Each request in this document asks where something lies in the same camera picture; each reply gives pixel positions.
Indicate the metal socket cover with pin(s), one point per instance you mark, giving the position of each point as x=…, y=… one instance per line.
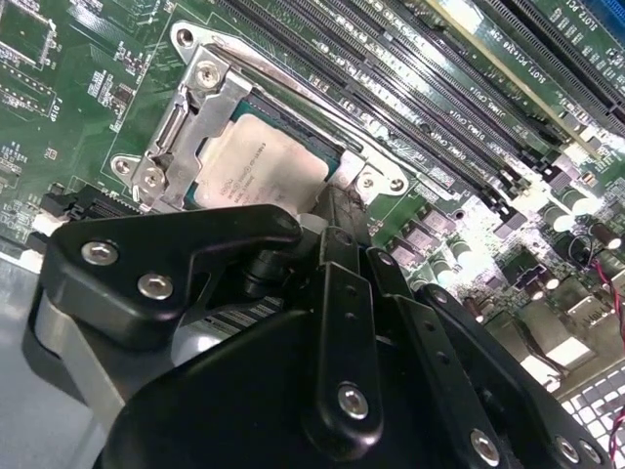
x=207, y=122

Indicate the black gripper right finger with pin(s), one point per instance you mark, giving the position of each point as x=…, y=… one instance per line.
x=415, y=312

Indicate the silver CPU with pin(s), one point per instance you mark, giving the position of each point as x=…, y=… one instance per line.
x=259, y=161

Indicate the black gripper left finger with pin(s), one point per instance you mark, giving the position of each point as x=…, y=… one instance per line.
x=195, y=234

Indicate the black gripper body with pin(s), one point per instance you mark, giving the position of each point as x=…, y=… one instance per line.
x=220, y=415

